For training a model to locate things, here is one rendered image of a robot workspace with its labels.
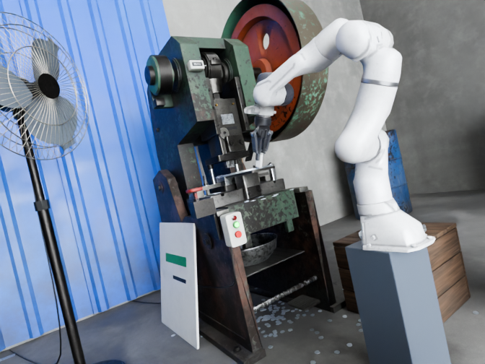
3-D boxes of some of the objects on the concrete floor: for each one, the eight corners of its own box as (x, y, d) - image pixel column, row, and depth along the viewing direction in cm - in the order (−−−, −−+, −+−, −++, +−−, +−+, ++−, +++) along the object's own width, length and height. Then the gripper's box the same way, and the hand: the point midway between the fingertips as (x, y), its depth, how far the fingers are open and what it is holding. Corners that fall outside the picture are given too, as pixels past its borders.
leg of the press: (348, 305, 163) (311, 133, 161) (333, 314, 157) (294, 136, 154) (250, 276, 241) (224, 160, 238) (238, 282, 235) (211, 162, 232)
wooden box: (471, 297, 144) (456, 222, 143) (430, 335, 123) (412, 248, 122) (390, 282, 178) (377, 222, 177) (346, 310, 157) (332, 242, 156)
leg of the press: (267, 355, 134) (221, 147, 132) (245, 370, 128) (195, 152, 126) (185, 305, 212) (156, 173, 210) (169, 312, 206) (138, 176, 204)
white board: (197, 349, 152) (193, 223, 157) (161, 321, 193) (159, 222, 199) (199, 348, 153) (195, 223, 158) (163, 321, 194) (161, 222, 199)
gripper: (258, 118, 134) (254, 171, 142) (279, 116, 142) (273, 167, 151) (247, 115, 139) (242, 167, 147) (267, 114, 147) (263, 163, 156)
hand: (259, 159), depth 148 cm, fingers closed
